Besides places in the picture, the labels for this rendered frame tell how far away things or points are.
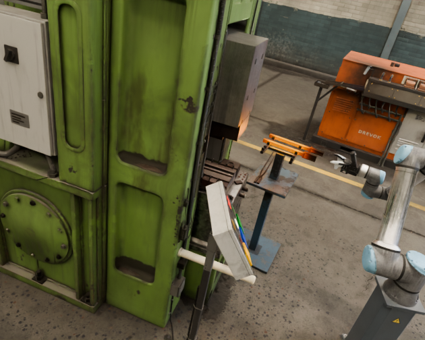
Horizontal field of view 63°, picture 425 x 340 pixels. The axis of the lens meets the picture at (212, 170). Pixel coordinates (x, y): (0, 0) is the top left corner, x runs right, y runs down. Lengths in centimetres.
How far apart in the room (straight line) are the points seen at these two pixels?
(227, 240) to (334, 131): 422
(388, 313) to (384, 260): 35
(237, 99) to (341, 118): 376
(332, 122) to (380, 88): 80
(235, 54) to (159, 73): 35
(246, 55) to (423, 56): 778
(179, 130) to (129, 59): 38
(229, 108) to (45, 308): 173
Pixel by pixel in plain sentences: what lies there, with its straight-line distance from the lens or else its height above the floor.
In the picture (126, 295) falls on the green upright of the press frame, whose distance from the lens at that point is 242.
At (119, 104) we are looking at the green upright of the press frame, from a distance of 169.
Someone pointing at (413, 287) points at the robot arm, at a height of 74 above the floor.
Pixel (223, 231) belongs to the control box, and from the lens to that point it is 134.
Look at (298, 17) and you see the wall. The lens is 944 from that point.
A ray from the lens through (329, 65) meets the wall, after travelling 938.
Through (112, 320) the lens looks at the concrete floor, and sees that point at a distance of 251.
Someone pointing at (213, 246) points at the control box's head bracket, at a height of 96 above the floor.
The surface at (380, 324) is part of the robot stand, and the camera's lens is 241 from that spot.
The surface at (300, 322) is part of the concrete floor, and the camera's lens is 274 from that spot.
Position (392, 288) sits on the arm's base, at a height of 66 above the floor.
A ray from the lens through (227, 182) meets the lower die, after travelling 202.
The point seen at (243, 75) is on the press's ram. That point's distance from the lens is 167.
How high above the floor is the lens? 204
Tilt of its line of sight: 30 degrees down
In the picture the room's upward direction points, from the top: 11 degrees clockwise
